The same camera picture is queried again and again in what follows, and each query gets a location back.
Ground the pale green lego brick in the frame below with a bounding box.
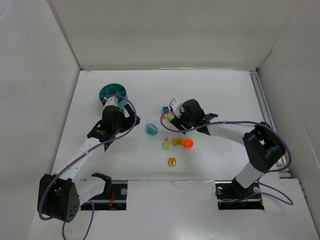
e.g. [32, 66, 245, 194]
[166, 112, 176, 122]
[162, 141, 171, 151]

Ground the teal square lego brick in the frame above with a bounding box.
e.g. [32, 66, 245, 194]
[162, 106, 170, 114]

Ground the yellow lego brick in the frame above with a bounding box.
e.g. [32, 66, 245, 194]
[172, 138, 185, 146]

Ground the teal egg-shaped lego piece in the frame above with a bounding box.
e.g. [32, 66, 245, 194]
[146, 123, 158, 136]

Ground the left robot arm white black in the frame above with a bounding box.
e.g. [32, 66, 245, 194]
[37, 103, 140, 223]

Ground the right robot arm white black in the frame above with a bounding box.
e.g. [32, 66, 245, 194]
[168, 99, 286, 201]

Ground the teal round divided container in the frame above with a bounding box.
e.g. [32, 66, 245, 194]
[98, 83, 128, 110]

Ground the yellow-orange square lego brick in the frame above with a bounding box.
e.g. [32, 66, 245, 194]
[168, 157, 177, 167]

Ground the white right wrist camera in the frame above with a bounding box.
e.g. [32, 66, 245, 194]
[168, 98, 185, 118]

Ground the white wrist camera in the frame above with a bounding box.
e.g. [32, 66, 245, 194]
[168, 98, 185, 118]
[102, 96, 124, 110]

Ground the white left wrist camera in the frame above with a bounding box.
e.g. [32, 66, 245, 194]
[102, 96, 124, 110]

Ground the aluminium rail at table edge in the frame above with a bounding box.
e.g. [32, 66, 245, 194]
[249, 70, 292, 179]

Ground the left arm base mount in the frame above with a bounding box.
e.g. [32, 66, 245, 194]
[80, 172, 128, 211]

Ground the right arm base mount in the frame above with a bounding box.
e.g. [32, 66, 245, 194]
[215, 180, 265, 210]

